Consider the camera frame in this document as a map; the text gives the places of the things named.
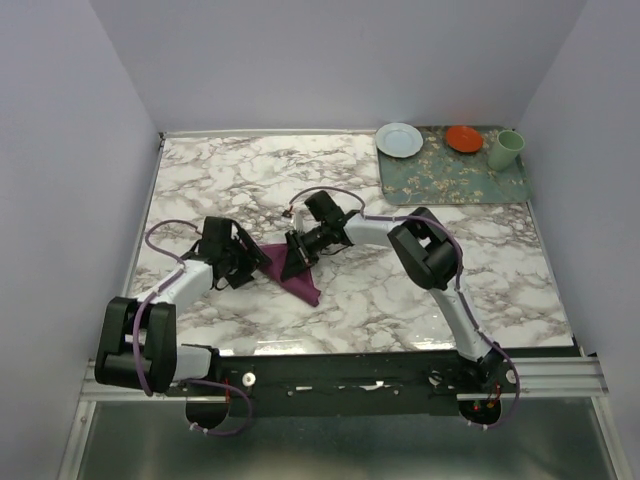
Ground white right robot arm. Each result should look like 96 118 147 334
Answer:
278 189 505 392

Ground floral green tray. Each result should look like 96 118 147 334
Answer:
377 125 532 206

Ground aluminium frame rail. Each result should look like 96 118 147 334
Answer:
80 357 609 402

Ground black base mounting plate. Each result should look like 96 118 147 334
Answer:
164 349 526 419

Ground light blue plate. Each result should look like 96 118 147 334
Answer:
375 123 424 159

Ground purple cloth napkin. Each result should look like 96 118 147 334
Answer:
260 244 321 307

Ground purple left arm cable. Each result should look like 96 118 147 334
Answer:
134 219 253 436

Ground green cup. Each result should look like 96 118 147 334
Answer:
487 130 525 171

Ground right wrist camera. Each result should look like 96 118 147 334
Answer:
290 210 305 233

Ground orange bowl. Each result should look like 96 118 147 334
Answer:
445 125 484 154

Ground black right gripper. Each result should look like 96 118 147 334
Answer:
281 224 331 283

